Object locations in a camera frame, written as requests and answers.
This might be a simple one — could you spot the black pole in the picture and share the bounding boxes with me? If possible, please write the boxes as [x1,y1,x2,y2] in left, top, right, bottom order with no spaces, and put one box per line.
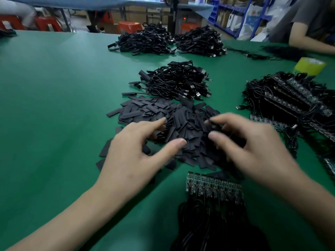
[170,0,179,37]

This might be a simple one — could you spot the person's right forearm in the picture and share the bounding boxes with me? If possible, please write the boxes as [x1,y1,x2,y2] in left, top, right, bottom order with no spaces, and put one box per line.
[277,177,335,250]

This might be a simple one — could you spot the circuit board strip with cables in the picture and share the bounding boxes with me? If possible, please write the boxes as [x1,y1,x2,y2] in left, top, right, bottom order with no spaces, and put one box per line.
[170,171,271,251]

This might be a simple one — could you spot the heap of circuit boards with cables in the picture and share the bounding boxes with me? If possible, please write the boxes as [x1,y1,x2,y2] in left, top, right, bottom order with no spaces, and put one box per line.
[235,71,335,178]

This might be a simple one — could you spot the pile of black cables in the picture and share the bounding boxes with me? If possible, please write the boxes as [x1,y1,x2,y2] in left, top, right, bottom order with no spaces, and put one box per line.
[107,22,177,56]
[121,60,213,101]
[174,25,227,58]

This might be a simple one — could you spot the white plastic bag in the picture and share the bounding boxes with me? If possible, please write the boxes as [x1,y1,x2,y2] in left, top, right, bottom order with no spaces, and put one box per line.
[236,3,264,41]

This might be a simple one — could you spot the blue covered table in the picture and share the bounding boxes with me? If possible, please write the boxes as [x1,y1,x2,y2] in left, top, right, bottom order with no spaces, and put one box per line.
[5,0,215,20]

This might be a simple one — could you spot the person's left forearm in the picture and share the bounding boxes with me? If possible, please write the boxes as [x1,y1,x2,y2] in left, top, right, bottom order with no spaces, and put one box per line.
[5,181,124,251]

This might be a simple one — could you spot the grey box with red light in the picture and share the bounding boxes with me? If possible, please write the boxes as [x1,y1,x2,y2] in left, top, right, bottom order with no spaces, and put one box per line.
[178,13,202,25]

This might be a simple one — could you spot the person's left hand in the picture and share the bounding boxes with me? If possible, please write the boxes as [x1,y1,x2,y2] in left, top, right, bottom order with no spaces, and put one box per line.
[97,117,187,205]

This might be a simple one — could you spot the red plastic stool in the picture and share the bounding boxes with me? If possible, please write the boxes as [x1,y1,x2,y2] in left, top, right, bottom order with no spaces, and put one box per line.
[180,22,200,34]
[118,21,143,34]
[35,16,63,32]
[0,15,26,31]

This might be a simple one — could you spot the blue metal shelf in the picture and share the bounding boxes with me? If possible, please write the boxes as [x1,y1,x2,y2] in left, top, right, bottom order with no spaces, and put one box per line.
[208,0,273,40]

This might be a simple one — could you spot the pile of black shrink tubes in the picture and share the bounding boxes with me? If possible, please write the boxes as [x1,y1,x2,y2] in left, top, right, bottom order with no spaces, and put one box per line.
[95,95,226,172]

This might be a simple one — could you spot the yellow tape roll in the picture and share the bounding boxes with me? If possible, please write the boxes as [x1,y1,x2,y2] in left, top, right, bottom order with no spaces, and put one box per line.
[294,57,327,76]

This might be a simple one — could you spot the black shrink tube piece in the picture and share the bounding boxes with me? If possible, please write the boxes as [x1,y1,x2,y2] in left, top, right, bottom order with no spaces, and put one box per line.
[205,119,229,137]

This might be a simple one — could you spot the flat heap of black parts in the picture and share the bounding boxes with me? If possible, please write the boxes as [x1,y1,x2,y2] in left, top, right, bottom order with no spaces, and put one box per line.
[261,45,307,62]

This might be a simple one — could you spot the loose black cable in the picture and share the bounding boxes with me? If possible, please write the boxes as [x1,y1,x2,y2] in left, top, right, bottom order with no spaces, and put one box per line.
[227,46,274,61]

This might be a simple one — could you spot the person's right hand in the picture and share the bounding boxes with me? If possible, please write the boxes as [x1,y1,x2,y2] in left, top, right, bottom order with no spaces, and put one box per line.
[208,112,310,195]

